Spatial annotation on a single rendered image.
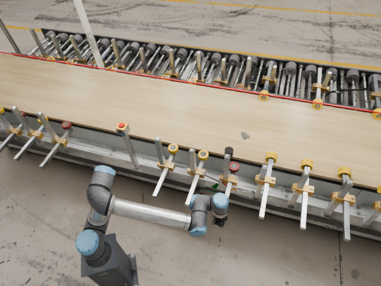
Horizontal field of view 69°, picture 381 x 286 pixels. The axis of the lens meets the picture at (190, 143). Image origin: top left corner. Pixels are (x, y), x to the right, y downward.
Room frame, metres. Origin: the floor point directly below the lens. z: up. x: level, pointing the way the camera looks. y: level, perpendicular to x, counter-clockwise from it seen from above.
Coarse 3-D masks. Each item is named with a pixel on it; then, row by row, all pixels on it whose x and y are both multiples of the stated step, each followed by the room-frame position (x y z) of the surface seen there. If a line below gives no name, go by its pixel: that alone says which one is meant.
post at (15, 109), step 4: (12, 108) 1.72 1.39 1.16; (16, 108) 1.73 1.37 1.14; (16, 112) 1.71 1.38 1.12; (20, 112) 1.74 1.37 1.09; (16, 116) 1.72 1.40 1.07; (20, 116) 1.72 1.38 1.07; (20, 120) 1.71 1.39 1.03; (24, 120) 1.73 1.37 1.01; (24, 124) 1.71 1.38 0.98; (28, 124) 1.73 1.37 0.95; (28, 128) 1.71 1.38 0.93; (28, 132) 1.72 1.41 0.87; (32, 132) 1.72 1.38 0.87; (36, 140) 1.71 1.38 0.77; (40, 140) 1.74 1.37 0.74
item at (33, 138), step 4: (40, 128) 1.78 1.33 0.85; (44, 128) 1.79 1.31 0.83; (32, 136) 1.69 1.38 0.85; (32, 140) 1.65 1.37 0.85; (28, 144) 1.60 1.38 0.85; (24, 148) 1.56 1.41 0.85; (28, 148) 1.58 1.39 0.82; (20, 152) 1.52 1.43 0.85; (24, 152) 1.53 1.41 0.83; (16, 156) 1.48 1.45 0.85; (20, 156) 1.49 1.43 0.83; (16, 160) 1.45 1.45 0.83
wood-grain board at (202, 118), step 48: (0, 96) 2.21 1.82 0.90; (48, 96) 2.15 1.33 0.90; (96, 96) 2.08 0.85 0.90; (144, 96) 2.02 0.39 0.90; (192, 96) 1.96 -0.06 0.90; (240, 96) 1.91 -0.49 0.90; (192, 144) 1.40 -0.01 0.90; (240, 144) 1.36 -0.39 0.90; (288, 144) 1.31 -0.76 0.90; (336, 144) 1.27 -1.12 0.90
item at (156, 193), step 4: (172, 156) 1.34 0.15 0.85; (168, 160) 1.30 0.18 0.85; (172, 160) 1.31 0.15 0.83; (164, 168) 1.23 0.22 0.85; (164, 172) 1.19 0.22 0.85; (160, 176) 1.15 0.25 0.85; (164, 176) 1.15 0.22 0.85; (160, 180) 1.12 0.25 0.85; (160, 184) 1.09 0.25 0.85; (156, 188) 1.05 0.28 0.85; (160, 188) 1.07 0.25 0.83; (156, 192) 1.02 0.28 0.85; (156, 196) 1.00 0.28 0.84
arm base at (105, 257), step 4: (108, 244) 0.76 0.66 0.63; (108, 248) 0.72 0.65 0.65; (104, 252) 0.68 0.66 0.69; (108, 252) 0.69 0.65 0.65; (100, 256) 0.65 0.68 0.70; (104, 256) 0.66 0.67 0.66; (108, 256) 0.67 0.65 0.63; (88, 260) 0.64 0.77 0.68; (92, 260) 0.63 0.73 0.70; (96, 260) 0.63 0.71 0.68; (100, 260) 0.64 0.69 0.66; (104, 260) 0.64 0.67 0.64; (108, 260) 0.65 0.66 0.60; (88, 264) 0.63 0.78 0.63; (92, 264) 0.62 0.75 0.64; (96, 264) 0.62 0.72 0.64; (100, 264) 0.62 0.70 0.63; (104, 264) 0.63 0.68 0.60
